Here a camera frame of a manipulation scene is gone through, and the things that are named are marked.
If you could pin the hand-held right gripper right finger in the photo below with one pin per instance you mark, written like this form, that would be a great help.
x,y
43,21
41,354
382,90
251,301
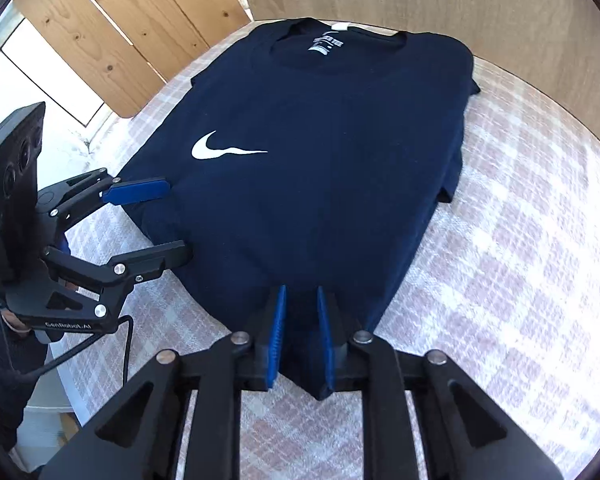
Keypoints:
x,y
325,345

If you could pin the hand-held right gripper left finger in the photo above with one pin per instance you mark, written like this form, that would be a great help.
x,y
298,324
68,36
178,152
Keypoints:
x,y
278,340

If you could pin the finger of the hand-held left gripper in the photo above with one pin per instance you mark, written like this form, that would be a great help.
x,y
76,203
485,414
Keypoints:
x,y
165,255
140,190

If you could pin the navy blue t-shirt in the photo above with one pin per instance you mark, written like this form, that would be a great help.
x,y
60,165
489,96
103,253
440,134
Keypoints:
x,y
305,185

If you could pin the person's left forearm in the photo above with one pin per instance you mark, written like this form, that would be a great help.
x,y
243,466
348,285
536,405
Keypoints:
x,y
5,385

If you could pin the person's left hand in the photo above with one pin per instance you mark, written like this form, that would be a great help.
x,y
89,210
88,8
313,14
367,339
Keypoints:
x,y
12,322

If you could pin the pine plank board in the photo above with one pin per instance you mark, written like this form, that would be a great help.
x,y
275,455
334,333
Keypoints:
x,y
130,25

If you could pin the pink plaid cloth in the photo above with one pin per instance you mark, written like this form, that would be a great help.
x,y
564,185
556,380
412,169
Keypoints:
x,y
505,285

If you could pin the light oak wooden board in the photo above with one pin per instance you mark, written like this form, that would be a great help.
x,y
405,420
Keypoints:
x,y
480,0

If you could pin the white window frame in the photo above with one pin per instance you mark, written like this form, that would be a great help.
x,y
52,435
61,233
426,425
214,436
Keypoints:
x,y
75,135

